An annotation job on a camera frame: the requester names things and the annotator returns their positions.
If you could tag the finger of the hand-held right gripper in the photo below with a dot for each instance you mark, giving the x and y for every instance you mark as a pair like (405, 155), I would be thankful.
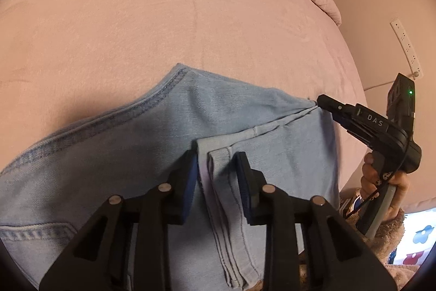
(335, 108)

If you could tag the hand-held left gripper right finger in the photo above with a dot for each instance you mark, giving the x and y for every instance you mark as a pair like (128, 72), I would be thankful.
(243, 182)

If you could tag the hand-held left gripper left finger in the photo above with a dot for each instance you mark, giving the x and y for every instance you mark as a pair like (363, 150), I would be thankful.
(190, 185)

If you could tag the light blue denim pants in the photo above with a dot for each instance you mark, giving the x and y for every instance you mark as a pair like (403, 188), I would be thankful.
(102, 158)

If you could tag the person's right forearm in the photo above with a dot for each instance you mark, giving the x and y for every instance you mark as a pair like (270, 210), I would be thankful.
(390, 236)

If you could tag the person's right hand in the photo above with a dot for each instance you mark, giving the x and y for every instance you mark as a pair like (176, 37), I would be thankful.
(369, 182)

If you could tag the striped cloth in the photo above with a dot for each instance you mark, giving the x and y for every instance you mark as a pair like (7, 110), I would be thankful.
(347, 204)

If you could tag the white flowered cloth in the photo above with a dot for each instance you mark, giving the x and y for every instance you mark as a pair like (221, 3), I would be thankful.
(420, 240)

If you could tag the white wall power strip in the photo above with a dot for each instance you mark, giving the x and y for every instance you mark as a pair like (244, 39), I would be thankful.
(407, 45)

